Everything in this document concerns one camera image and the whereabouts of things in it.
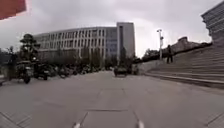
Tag row of trees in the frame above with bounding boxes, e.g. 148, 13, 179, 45
53, 45, 129, 70

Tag row of parked scooters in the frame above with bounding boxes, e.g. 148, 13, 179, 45
5, 59, 101, 85

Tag lamp pole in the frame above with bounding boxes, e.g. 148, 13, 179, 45
156, 28, 165, 62

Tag dark tree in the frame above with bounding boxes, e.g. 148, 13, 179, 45
18, 33, 41, 63

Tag vehicle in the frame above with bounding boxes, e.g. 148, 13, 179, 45
113, 65, 128, 78

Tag grey paved plaza ground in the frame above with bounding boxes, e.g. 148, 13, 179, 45
0, 70, 224, 128

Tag wide grey stone steps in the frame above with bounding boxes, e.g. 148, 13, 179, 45
143, 43, 224, 90

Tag person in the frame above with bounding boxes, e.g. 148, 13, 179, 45
166, 44, 174, 65

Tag large curved grey building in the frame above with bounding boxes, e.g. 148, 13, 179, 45
32, 21, 137, 67

